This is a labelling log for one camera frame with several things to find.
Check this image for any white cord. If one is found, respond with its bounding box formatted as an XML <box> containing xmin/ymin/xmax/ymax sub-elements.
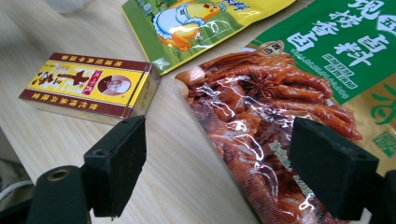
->
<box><xmin>0</xmin><ymin>179</ymin><xmax>35</xmax><ymax>202</ymax></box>

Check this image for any yellow and red spice box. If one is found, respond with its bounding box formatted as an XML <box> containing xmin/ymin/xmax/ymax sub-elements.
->
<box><xmin>18</xmin><ymin>51</ymin><xmax>163</xmax><ymax>126</ymax></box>

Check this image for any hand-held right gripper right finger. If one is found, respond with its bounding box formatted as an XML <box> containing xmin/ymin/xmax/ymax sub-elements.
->
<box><xmin>289</xmin><ymin>116</ymin><xmax>380</xmax><ymax>221</ymax></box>

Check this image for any green braised meat seasoning packet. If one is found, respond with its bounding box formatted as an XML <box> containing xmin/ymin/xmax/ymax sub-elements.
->
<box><xmin>174</xmin><ymin>0</ymin><xmax>396</xmax><ymax>224</ymax></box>

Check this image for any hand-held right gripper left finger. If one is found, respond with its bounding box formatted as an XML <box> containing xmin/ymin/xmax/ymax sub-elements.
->
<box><xmin>82</xmin><ymin>115</ymin><xmax>148</xmax><ymax>218</ymax></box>

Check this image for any beige cloth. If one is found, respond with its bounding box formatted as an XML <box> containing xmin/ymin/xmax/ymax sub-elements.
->
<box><xmin>0</xmin><ymin>158</ymin><xmax>35</xmax><ymax>213</ymax></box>

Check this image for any yellow green chick seasoning packet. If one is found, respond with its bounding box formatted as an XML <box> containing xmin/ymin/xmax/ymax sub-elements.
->
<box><xmin>120</xmin><ymin>0</ymin><xmax>297</xmax><ymax>77</ymax></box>

